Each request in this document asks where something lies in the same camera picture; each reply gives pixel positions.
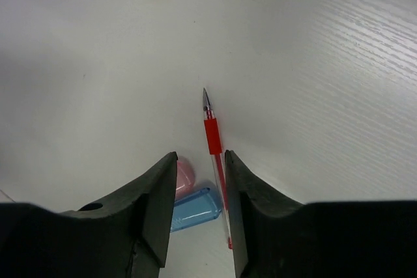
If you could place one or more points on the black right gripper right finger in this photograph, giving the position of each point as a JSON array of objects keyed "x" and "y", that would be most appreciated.
[{"x": 256, "y": 213}]

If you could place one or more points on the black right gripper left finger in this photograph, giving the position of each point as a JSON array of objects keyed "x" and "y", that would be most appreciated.
[{"x": 135, "y": 218}]

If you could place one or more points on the red ballpoint pen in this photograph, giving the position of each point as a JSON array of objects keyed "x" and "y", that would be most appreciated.
[{"x": 215, "y": 149}]

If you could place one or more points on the blue highlighter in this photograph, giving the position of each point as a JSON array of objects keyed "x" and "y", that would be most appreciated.
[{"x": 200, "y": 206}]

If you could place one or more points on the pink highlighter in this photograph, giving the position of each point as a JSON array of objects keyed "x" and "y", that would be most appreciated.
[{"x": 185, "y": 178}]

